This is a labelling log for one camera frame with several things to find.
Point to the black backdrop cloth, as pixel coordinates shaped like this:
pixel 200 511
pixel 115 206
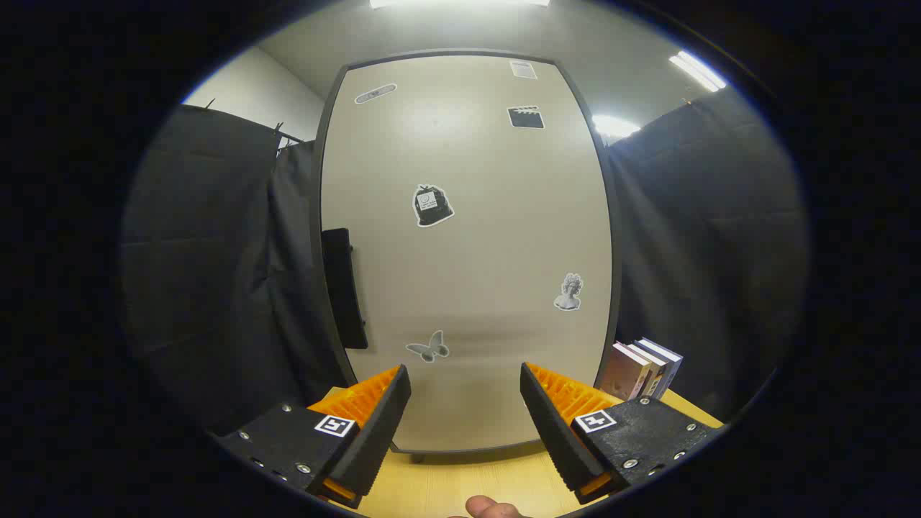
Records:
pixel 216 273

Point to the round glow ceiling light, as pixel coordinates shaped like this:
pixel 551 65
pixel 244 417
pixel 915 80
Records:
pixel 615 126

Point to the pink cover book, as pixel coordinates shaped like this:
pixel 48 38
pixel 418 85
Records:
pixel 624 370

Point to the dark grey cabinet body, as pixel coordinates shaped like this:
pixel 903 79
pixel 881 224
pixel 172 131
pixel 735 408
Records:
pixel 316 208

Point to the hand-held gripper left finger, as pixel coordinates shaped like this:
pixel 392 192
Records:
pixel 381 432

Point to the long strip ceiling light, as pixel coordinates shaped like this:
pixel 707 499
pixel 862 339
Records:
pixel 698 70

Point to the beige spine book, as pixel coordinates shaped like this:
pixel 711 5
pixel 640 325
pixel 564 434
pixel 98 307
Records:
pixel 656 372

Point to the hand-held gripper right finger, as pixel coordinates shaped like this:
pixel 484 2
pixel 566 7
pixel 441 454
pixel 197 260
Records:
pixel 554 432

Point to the wide ceiling light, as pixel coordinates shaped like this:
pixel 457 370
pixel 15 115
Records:
pixel 460 3

